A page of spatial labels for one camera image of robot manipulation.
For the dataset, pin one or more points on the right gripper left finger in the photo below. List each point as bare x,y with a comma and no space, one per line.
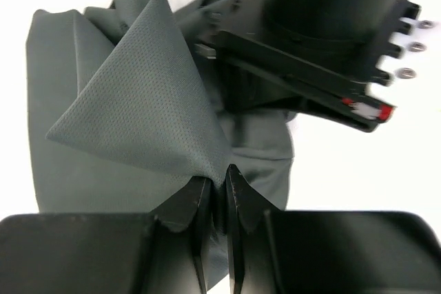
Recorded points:
163,251

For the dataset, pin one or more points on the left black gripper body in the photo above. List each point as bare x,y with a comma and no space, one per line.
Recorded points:
316,57

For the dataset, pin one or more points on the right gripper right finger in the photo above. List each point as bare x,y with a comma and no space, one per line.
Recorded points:
340,252

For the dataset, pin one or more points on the grey green t shirt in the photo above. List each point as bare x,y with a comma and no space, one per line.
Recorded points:
122,111

